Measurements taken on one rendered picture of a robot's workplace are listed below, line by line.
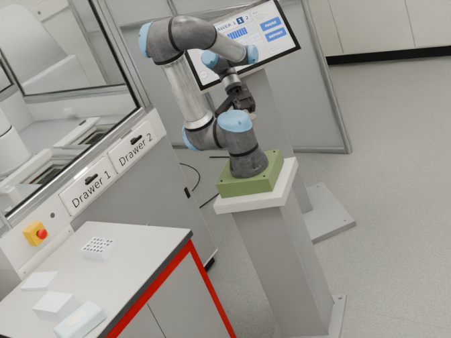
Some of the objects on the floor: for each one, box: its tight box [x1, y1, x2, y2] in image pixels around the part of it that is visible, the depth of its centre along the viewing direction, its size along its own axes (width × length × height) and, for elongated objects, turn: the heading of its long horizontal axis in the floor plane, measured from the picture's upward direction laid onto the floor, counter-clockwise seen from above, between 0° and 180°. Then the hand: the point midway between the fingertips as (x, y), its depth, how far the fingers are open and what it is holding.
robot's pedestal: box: [213, 157, 347, 338], centre depth 260 cm, size 30×30×76 cm
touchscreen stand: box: [240, 68, 356, 244], centre depth 325 cm, size 50×45×102 cm
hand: (246, 131), depth 248 cm, fingers open, 3 cm apart
